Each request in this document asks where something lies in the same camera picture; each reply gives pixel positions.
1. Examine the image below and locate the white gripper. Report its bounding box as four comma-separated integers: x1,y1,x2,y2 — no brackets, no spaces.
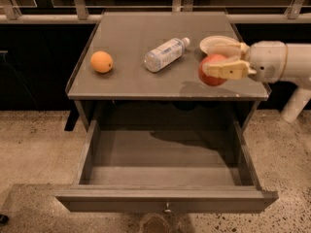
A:
203,41,288,83

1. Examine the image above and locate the red apple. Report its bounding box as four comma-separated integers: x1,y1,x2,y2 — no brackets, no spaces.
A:
198,54,226,86

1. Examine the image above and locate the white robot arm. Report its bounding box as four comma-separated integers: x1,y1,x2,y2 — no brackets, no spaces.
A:
200,37,311,122

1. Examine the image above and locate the grey cabinet with counter top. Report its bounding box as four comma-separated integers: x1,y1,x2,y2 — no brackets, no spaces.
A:
66,12,269,126

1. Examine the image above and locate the open grey top drawer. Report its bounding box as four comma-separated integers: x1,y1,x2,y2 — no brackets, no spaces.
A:
55,122,278,215

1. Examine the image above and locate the metal drawer knob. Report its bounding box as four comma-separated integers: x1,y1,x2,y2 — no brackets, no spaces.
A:
163,203,172,215

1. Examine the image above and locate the white paper bowl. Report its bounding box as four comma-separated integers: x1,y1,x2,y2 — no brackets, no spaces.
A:
199,36,239,55

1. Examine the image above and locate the clear plastic water bottle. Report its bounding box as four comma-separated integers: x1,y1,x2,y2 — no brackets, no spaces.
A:
144,38,190,73

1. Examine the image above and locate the orange fruit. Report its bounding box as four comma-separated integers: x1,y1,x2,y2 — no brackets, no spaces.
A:
90,51,114,74

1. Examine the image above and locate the metal railing frame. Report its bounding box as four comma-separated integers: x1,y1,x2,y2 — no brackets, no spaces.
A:
0,0,311,23

